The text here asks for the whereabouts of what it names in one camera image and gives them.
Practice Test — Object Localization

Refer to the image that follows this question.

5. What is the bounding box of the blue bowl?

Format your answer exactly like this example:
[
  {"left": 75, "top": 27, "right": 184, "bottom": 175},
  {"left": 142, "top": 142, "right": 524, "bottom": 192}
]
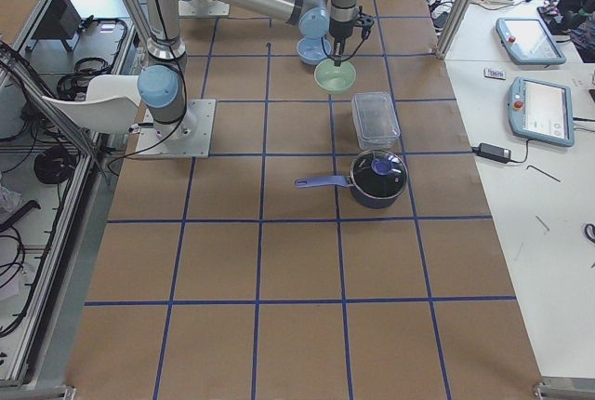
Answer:
[{"left": 297, "top": 37, "right": 332, "bottom": 66}]

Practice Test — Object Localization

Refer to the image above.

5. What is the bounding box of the green bowl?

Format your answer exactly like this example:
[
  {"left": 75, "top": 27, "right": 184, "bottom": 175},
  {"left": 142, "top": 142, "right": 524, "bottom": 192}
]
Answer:
[{"left": 314, "top": 59, "right": 357, "bottom": 94}]

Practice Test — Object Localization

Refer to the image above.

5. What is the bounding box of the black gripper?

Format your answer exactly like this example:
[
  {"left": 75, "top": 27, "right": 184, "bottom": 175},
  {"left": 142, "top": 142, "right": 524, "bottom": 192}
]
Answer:
[{"left": 329, "top": 20, "right": 352, "bottom": 67}]

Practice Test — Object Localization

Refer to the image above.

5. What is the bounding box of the blue pot with glass lid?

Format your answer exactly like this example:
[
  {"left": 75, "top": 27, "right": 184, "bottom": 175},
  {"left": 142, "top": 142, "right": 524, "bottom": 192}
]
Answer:
[{"left": 294, "top": 150, "right": 408, "bottom": 209}]

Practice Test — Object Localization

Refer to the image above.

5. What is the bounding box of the teach pendant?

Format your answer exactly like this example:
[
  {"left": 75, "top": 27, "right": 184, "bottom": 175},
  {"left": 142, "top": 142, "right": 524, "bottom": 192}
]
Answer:
[
  {"left": 508, "top": 77, "right": 575, "bottom": 147},
  {"left": 495, "top": 18, "right": 566, "bottom": 65}
]

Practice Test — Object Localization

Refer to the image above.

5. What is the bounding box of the small blue white box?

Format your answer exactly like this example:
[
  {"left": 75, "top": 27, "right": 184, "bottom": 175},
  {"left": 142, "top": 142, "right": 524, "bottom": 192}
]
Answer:
[{"left": 483, "top": 68, "right": 507, "bottom": 80}]

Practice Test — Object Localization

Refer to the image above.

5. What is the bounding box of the white plastic chair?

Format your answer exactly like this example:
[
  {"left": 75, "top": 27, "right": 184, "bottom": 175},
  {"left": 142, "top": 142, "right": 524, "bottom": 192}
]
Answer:
[{"left": 42, "top": 74, "right": 140, "bottom": 134}]

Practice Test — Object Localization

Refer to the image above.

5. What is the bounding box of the aluminium frame post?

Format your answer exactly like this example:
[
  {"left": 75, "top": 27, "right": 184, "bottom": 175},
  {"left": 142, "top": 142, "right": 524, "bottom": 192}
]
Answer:
[{"left": 435, "top": 0, "right": 471, "bottom": 60}]

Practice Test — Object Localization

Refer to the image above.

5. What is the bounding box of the lower teach pendant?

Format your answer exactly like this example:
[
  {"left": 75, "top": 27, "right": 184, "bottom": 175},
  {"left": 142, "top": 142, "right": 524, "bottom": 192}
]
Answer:
[{"left": 508, "top": 77, "right": 575, "bottom": 147}]

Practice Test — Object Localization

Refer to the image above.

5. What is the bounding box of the clear plastic container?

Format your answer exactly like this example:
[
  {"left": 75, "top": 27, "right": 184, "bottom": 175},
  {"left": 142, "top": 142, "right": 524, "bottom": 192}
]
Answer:
[{"left": 351, "top": 92, "right": 401, "bottom": 150}]

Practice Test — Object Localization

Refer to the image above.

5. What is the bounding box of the upper teach pendant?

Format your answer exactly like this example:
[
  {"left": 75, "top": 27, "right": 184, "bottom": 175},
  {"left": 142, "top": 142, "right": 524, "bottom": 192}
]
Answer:
[{"left": 495, "top": 18, "right": 566, "bottom": 65}]

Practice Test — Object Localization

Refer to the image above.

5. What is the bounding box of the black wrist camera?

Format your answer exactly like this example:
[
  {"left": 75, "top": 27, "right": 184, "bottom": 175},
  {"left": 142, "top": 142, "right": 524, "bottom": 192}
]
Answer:
[{"left": 354, "top": 13, "right": 375, "bottom": 36}]

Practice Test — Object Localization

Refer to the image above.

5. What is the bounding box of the black allen key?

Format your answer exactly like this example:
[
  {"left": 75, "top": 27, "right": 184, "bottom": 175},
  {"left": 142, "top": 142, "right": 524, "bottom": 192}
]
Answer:
[{"left": 525, "top": 165, "right": 562, "bottom": 183}]

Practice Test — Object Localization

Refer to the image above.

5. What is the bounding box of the black power adapter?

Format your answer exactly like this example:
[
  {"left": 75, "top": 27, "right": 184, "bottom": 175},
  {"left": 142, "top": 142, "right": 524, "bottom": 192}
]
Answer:
[{"left": 471, "top": 142, "right": 511, "bottom": 164}]

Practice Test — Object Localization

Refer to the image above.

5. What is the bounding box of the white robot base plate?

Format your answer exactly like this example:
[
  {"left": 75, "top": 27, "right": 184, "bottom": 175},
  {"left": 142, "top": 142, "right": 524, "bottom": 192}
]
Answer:
[{"left": 134, "top": 99, "right": 216, "bottom": 159}]

